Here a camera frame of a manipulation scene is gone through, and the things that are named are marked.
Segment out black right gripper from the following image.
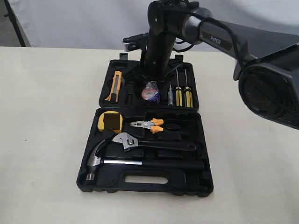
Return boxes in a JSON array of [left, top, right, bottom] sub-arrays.
[[126, 60, 182, 82]]

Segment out black electrical tape roll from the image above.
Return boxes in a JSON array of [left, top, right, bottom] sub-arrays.
[[141, 81, 160, 103]]

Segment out black plastic tool case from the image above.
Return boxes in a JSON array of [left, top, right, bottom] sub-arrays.
[[77, 53, 214, 197]]

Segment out black handled adjustable wrench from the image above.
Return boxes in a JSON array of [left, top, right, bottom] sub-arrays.
[[112, 132, 197, 152]]

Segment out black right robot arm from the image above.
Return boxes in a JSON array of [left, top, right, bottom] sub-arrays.
[[123, 0, 299, 129]]

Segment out yellow black screwdriver left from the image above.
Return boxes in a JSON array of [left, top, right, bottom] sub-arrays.
[[175, 69, 183, 107]]

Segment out yellow black screwdriver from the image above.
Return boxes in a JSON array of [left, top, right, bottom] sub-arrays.
[[175, 69, 183, 107], [184, 70, 193, 108]]

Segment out grey tester screwdriver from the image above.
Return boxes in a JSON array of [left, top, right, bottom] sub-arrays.
[[167, 81, 174, 105]]

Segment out orange utility knife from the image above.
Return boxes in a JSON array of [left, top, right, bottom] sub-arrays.
[[105, 71, 122, 103]]

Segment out yellow black screwdriver right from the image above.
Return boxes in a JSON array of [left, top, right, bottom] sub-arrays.
[[184, 70, 193, 108]]

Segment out yellow tape measure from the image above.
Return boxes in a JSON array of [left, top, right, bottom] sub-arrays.
[[97, 111, 123, 134]]

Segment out steel claw hammer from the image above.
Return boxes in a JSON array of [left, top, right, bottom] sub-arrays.
[[86, 139, 205, 182]]

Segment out black stand pole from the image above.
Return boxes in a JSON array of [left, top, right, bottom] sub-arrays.
[[3, 0, 26, 47]]

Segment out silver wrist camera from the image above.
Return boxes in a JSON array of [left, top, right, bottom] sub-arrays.
[[122, 33, 149, 52]]

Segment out orange handled pliers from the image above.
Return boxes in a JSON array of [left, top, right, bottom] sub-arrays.
[[129, 118, 164, 134]]

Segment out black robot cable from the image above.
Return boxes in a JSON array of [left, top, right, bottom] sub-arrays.
[[172, 0, 299, 112]]

